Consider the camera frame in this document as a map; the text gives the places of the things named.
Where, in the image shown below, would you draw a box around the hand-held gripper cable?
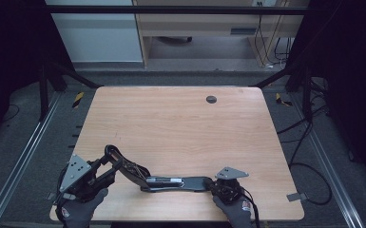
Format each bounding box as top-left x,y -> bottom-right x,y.
54,164 -> 69,220
241,186 -> 261,228

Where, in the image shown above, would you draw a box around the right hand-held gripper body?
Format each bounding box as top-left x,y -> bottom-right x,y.
210,166 -> 250,204

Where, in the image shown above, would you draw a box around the hanging black desk cables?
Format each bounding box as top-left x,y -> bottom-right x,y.
254,1 -> 295,69

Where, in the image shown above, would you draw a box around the left hand-held gripper cable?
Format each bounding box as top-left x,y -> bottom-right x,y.
54,164 -> 69,220

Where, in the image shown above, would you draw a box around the black curtain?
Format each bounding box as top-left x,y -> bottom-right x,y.
0,0 -> 75,146
293,0 -> 366,181

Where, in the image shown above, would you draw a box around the black frame strut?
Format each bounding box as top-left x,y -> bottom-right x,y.
252,63 -> 316,124
38,60 -> 102,122

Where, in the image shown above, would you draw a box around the aluminium floor rail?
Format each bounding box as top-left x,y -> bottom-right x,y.
0,91 -> 63,228
289,93 -> 366,228

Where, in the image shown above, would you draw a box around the yellow-handled clamp right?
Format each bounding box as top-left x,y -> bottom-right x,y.
275,92 -> 294,107

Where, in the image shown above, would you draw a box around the person's left hand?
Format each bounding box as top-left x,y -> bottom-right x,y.
61,188 -> 109,228

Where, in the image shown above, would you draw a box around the yellow-handled clamp left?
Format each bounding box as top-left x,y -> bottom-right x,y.
71,91 -> 86,109

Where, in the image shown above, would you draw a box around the yellow-handled clamp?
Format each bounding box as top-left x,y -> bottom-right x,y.
275,92 -> 294,107
71,91 -> 86,109

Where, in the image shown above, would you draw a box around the long black floor cable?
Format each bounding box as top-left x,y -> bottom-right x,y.
277,104 -> 329,136

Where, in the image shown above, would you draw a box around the black horizontal frame bar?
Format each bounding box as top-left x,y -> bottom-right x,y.
46,4 -> 310,16

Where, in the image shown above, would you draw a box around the thin black floor cable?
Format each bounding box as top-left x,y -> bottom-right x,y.
0,103 -> 21,124

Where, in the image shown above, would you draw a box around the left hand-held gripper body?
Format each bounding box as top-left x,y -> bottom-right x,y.
58,154 -> 116,203

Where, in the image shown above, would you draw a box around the right hand-held gripper cable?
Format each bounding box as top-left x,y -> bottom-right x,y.
241,186 -> 261,228

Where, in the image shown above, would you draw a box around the black looped floor cable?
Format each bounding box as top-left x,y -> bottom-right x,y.
288,122 -> 334,206

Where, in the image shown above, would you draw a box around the white cabinet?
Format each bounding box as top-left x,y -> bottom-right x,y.
45,0 -> 144,64

